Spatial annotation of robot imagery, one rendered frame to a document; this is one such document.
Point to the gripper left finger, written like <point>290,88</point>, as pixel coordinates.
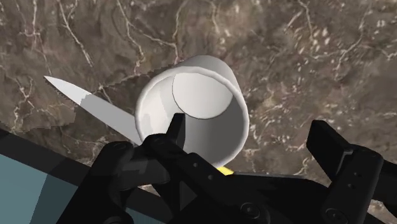
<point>186,167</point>

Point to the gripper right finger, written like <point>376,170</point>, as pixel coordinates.
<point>353,173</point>

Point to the white cup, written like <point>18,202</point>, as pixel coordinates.
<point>201,96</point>

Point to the black tablet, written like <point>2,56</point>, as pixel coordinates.
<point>18,186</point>

